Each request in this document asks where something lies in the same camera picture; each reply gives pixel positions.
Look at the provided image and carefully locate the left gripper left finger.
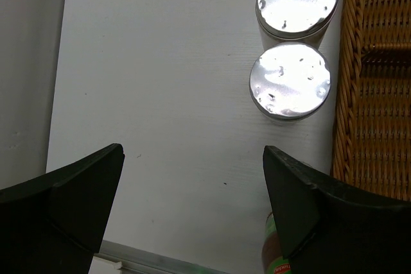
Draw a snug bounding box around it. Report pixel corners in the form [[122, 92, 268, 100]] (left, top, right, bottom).
[[1, 144, 125, 273]]

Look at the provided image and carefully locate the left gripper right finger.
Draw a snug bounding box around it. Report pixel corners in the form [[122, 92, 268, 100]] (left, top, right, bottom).
[[263, 146, 410, 273]]

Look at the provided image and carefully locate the green label sauce bottle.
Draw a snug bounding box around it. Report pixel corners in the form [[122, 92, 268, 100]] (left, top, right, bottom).
[[261, 212, 292, 274]]

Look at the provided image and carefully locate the silver lid shaker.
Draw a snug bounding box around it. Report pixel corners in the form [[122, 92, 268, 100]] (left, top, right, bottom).
[[255, 0, 338, 50], [249, 43, 331, 123]]

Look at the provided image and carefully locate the wicker divided basket tray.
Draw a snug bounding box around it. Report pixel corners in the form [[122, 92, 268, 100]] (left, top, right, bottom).
[[331, 0, 410, 201]]

